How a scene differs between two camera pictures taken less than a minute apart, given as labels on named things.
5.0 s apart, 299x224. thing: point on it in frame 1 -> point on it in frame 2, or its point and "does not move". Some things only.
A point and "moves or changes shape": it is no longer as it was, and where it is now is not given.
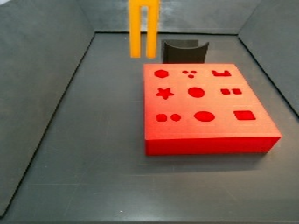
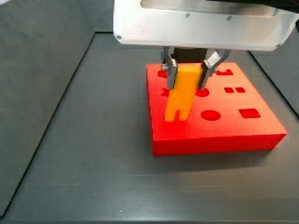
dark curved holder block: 183,52 does not move
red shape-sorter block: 200,110 does not move
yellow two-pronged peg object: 152,27 moves or changes shape
